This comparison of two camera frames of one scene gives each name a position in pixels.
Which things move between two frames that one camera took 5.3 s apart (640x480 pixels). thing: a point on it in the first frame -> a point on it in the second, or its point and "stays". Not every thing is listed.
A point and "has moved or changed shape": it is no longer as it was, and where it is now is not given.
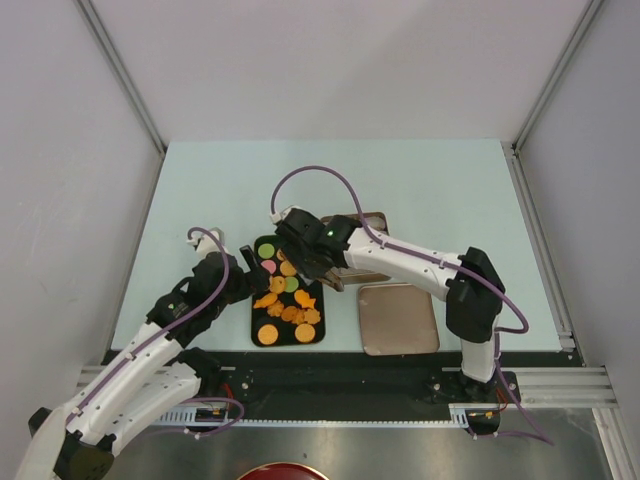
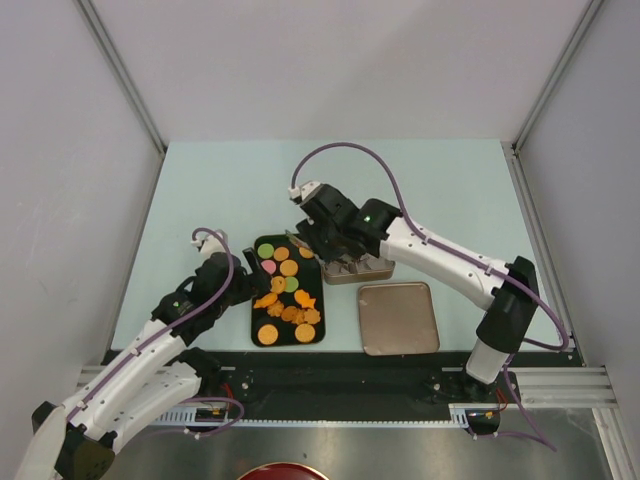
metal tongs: (333, 278) has moved or changed shape
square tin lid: (397, 319) stays
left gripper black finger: (260, 277) stays
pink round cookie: (270, 265) stays
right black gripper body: (301, 256) -> (324, 240)
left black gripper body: (241, 288) stays
